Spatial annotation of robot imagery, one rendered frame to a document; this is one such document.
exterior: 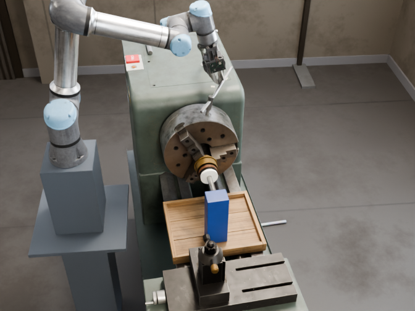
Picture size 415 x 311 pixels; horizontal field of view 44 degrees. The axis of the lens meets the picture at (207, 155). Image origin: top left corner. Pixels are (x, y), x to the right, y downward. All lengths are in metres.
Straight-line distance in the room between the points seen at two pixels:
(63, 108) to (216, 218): 0.70
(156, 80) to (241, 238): 0.76
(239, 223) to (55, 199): 0.74
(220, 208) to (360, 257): 1.53
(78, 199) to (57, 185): 0.11
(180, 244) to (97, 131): 2.23
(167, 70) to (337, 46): 2.90
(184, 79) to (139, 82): 0.19
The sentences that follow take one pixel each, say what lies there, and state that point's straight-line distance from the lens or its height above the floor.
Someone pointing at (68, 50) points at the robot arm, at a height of 1.51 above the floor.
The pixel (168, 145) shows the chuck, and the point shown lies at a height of 1.13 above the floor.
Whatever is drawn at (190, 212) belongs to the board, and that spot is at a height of 0.89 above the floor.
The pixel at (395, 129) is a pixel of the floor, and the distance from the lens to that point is 4.33.
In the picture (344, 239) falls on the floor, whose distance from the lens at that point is 3.32.
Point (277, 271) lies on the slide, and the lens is 1.84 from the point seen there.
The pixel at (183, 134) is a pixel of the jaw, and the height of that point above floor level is 1.19.
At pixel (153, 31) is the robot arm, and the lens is 1.81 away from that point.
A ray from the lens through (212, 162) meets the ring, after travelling 2.00.
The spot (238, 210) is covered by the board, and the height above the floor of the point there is 0.88.
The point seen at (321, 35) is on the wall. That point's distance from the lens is 4.89.
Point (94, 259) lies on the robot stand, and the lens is 2.41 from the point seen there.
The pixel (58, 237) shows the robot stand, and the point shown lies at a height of 0.75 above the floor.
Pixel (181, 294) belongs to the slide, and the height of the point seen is 0.97.
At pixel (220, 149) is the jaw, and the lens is 2.09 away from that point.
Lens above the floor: 2.41
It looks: 39 degrees down
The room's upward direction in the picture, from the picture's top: 1 degrees clockwise
